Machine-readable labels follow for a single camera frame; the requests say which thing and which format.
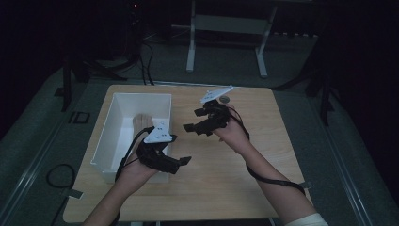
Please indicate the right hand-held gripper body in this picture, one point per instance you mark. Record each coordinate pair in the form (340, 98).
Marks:
(216, 117)

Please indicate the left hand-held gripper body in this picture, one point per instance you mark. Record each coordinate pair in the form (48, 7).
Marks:
(156, 157)

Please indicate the cardboard tube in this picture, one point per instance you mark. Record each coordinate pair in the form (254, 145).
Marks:
(142, 122)

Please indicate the white rectangular box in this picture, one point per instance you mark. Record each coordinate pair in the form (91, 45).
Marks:
(106, 138)

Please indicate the person's right hand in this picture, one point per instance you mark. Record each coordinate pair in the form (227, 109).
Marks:
(235, 135)

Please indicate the person's left hand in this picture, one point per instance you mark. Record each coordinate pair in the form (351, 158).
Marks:
(136, 172)

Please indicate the small grey round disc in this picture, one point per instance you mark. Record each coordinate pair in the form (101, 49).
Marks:
(224, 100)

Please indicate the grey tape piece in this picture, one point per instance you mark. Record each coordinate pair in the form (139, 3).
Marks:
(74, 194)
(306, 185)

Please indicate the black metal stand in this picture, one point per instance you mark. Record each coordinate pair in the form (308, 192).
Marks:
(323, 84)
(66, 84)

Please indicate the person's white sleeve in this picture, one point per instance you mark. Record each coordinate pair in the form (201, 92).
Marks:
(309, 220)

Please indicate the black rectangular floor frame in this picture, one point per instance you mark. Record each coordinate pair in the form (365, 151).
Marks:
(80, 117)

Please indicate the white metal desk frame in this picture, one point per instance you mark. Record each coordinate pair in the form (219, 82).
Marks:
(230, 24)

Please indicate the metal floor rail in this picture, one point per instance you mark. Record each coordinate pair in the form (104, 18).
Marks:
(25, 185)
(345, 179)

